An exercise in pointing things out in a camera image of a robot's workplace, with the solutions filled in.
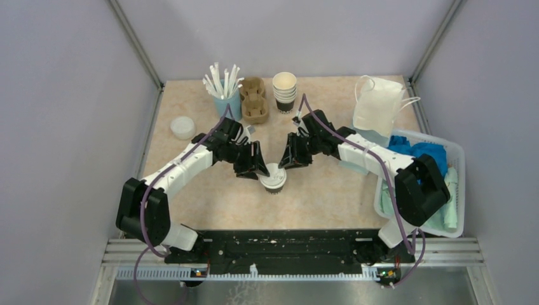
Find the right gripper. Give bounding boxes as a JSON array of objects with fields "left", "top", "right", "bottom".
[{"left": 279, "top": 132, "right": 322, "bottom": 170}]

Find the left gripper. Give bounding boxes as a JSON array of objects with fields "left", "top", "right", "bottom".
[{"left": 224, "top": 140, "right": 270, "bottom": 180}]

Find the white plastic cup lid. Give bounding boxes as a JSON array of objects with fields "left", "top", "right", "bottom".
[{"left": 259, "top": 163, "right": 287, "bottom": 187}]

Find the black paper coffee cup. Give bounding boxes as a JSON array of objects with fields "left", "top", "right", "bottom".
[{"left": 264, "top": 184, "right": 283, "bottom": 194}]

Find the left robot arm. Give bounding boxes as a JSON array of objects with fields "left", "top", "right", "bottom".
[{"left": 115, "top": 116, "right": 270, "bottom": 263}]

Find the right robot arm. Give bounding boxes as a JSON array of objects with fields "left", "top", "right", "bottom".
[{"left": 278, "top": 109, "right": 451, "bottom": 262}]

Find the white takeout paper bag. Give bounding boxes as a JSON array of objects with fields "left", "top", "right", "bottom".
[{"left": 352, "top": 75, "right": 421, "bottom": 137}]

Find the brown cardboard cup carrier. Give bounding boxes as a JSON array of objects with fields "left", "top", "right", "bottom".
[{"left": 240, "top": 77, "right": 269, "bottom": 124}]

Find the blue straw holder cup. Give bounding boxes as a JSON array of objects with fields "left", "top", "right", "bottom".
[{"left": 213, "top": 89, "right": 242, "bottom": 121}]

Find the stack of paper cups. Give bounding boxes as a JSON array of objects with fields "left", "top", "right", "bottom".
[{"left": 272, "top": 72, "right": 297, "bottom": 114}]

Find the white wrapped straws bundle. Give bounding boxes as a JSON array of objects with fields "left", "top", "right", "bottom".
[{"left": 202, "top": 62, "right": 245, "bottom": 100}]

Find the stack of white lids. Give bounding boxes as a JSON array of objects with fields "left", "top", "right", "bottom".
[{"left": 170, "top": 116, "right": 196, "bottom": 140}]

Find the blue cloth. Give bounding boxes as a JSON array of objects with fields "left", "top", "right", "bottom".
[{"left": 387, "top": 135, "right": 448, "bottom": 177}]

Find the light green cloth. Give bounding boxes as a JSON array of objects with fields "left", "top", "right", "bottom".
[{"left": 374, "top": 166, "right": 458, "bottom": 232}]

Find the white plastic basket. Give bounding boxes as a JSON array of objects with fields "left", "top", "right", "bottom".
[{"left": 392, "top": 130, "right": 465, "bottom": 238}]

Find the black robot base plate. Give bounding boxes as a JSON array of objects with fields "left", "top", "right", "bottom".
[{"left": 163, "top": 229, "right": 416, "bottom": 276}]

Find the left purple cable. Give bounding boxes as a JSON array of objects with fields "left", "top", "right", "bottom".
[{"left": 133, "top": 103, "right": 235, "bottom": 305}]

